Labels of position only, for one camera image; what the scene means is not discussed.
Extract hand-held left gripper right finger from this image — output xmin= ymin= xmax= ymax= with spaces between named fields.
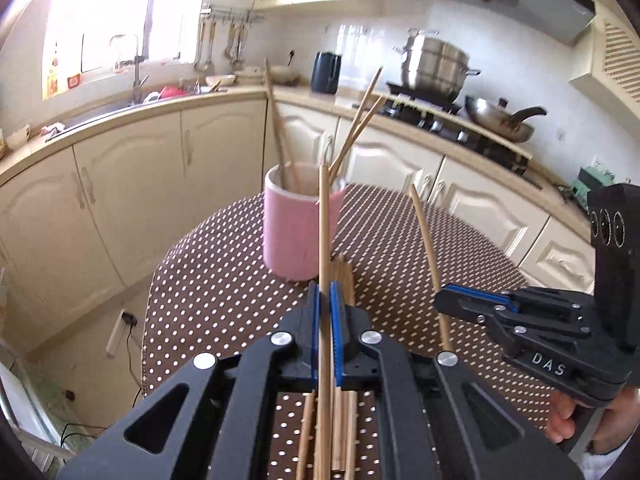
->
xmin=329 ymin=282 xmax=585 ymax=480

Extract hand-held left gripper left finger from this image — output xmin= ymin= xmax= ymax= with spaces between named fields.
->
xmin=56 ymin=281 xmax=321 ymax=480

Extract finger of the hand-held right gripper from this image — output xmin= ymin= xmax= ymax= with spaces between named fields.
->
xmin=434 ymin=292 xmax=592 ymax=358
xmin=442 ymin=284 xmax=596 ymax=313

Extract bunch of wooden chopsticks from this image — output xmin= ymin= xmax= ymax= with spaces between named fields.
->
xmin=295 ymin=255 xmax=361 ymax=480

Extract pink cup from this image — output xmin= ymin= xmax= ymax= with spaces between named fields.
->
xmin=264 ymin=160 xmax=346 ymax=282

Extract person's right hand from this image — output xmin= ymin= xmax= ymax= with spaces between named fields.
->
xmin=546 ymin=389 xmax=638 ymax=456

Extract green electric grill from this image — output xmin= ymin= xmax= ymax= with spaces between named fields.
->
xmin=570 ymin=162 xmax=618 ymax=211

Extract round table, polka-dot cloth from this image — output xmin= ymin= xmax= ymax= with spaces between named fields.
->
xmin=141 ymin=182 xmax=566 ymax=480

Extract black gas stove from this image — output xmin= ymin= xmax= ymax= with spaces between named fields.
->
xmin=380 ymin=95 xmax=531 ymax=171

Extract steel wok with lid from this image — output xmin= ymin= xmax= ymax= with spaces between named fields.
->
xmin=465 ymin=95 xmax=548 ymax=143

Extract white power strip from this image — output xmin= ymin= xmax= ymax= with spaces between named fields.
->
xmin=106 ymin=309 xmax=138 ymax=358

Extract steel steamer pot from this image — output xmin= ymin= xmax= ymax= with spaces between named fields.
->
xmin=392 ymin=29 xmax=482 ymax=103

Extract dark blue kettle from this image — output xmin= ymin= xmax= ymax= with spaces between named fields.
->
xmin=311 ymin=51 xmax=343 ymax=95

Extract stacked white bowls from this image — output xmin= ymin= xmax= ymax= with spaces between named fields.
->
xmin=265 ymin=65 xmax=301 ymax=86

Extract grey range hood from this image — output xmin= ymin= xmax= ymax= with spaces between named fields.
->
xmin=382 ymin=0 xmax=597 ymax=46

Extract hanging metal spoon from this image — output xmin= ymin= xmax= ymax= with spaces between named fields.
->
xmin=225 ymin=25 xmax=246 ymax=71

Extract hanging metal ladle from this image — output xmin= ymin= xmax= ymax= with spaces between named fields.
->
xmin=194 ymin=20 xmax=213 ymax=72

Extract white storage rack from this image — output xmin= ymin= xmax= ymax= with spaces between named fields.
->
xmin=0 ymin=347 xmax=76 ymax=471

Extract small white bowl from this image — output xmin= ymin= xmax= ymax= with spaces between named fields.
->
xmin=5 ymin=127 xmax=31 ymax=151

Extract orange bottle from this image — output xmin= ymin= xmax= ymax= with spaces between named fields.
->
xmin=44 ymin=57 xmax=60 ymax=101

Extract kitchen window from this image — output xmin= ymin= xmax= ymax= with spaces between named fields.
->
xmin=42 ymin=0 xmax=201 ymax=101

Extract wall utensil rail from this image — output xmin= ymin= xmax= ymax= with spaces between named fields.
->
xmin=201 ymin=4 xmax=265 ymax=25

